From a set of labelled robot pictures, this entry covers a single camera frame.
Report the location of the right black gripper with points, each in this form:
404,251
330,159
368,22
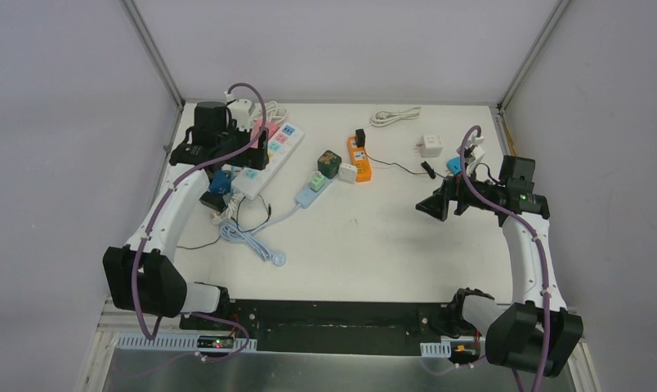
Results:
437,204

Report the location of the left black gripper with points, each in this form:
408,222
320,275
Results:
247,149

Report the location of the white multicolour power strip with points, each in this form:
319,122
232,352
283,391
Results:
248,182

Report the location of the blue folding plug adapter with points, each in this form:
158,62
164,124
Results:
455,166

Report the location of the white tiger cube adapter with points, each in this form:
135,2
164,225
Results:
429,146

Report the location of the orange power strip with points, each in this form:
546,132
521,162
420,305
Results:
360,160

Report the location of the black plug adapter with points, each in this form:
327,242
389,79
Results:
360,138

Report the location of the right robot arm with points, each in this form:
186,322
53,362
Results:
536,333

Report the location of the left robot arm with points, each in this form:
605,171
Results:
142,274

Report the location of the light green plug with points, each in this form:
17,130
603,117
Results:
317,182

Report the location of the pink wedge power strip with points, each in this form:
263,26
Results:
271,128

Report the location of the dark blue cube adapter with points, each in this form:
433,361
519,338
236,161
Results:
220,184

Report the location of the light blue power strip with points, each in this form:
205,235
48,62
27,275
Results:
303,200

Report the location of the dark green cube adapter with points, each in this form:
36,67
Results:
328,164

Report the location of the small white cube adapter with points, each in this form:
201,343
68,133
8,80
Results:
347,173

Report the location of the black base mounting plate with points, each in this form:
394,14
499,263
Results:
339,327

